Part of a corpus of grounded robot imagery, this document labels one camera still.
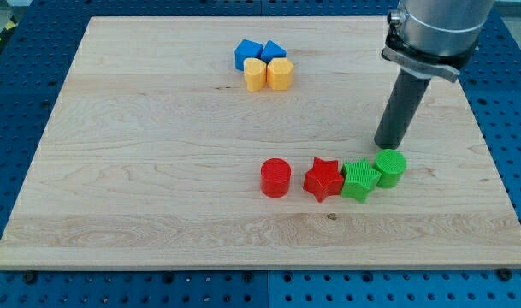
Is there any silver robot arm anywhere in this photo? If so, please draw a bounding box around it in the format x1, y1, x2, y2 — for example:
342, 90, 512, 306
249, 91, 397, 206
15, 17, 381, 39
382, 0, 494, 82

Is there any red cylinder block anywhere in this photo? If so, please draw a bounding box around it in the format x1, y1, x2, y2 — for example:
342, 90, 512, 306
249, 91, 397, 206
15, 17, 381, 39
260, 157, 292, 198

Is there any red star block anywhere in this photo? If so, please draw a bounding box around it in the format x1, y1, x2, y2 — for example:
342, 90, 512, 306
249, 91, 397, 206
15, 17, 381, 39
303, 157, 344, 203

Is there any yellow hexagon block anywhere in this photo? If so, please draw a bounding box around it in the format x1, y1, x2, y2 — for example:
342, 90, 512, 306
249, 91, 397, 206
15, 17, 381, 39
267, 58, 294, 91

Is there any yellow heart block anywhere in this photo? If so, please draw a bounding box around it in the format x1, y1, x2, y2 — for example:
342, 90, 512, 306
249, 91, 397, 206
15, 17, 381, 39
244, 57, 267, 92

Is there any green star block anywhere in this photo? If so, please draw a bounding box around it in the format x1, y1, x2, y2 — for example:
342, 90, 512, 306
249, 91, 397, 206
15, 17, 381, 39
340, 158, 382, 203

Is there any blue triangle block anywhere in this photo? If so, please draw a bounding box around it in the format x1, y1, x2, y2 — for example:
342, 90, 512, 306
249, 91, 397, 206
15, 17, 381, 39
261, 40, 287, 64

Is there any blue cube block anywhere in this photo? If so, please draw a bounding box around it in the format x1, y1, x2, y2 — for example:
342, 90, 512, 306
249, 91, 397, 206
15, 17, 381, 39
234, 39, 263, 71

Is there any light wooden board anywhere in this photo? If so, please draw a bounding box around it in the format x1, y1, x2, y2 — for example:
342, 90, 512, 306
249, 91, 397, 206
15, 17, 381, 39
0, 16, 521, 271

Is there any green cylinder block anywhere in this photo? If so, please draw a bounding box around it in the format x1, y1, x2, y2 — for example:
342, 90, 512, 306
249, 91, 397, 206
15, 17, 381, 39
374, 149, 407, 188

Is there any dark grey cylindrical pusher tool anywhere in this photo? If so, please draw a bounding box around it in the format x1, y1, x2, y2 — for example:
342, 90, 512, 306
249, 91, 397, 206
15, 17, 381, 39
374, 69, 430, 149

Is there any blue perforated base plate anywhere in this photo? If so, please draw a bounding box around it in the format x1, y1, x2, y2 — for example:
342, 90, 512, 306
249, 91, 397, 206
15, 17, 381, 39
0, 1, 521, 307

